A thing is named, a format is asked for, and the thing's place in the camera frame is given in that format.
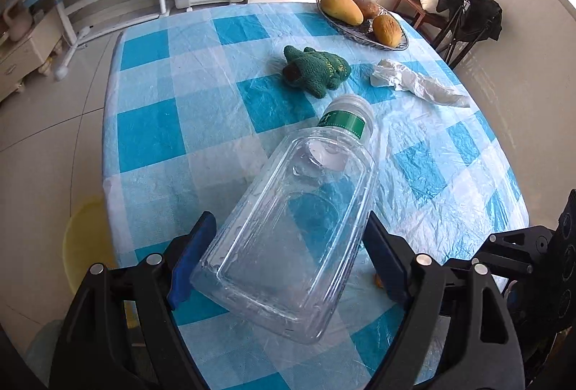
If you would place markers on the green plush toy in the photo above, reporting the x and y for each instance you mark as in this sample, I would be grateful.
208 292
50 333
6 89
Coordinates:
315 68

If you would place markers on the pale blue container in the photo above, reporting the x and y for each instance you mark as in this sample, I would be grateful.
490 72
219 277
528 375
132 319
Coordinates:
42 349

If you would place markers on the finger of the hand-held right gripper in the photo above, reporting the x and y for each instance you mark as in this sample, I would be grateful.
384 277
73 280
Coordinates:
495 266
517 239

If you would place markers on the black bag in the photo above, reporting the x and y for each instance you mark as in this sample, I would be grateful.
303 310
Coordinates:
468 16

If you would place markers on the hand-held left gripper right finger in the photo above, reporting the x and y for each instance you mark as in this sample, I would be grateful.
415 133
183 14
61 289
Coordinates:
387 264

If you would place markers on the blue checked tablecloth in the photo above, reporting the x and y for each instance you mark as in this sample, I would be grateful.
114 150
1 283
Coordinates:
148 133

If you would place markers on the pink kettlebell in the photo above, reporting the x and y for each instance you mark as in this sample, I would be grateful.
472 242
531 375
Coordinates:
15 23

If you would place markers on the large yellow mango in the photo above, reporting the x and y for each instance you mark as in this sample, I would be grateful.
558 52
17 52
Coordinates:
342 7

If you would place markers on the fruit basket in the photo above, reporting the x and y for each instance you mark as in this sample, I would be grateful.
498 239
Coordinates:
360 32

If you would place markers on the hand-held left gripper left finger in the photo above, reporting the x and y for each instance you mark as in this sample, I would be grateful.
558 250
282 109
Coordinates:
191 259

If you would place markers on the small yellow mango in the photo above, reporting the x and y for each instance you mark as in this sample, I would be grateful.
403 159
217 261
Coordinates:
387 29

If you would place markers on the clear plastic bottle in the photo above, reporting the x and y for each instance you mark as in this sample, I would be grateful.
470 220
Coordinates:
288 237

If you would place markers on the crumpled white tissue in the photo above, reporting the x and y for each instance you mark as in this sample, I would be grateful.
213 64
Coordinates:
405 79

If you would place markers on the small orange peel bit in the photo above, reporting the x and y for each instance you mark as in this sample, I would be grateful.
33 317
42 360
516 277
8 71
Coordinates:
377 280

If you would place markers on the white low cabinet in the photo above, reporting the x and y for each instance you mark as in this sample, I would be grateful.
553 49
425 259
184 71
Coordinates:
22 57

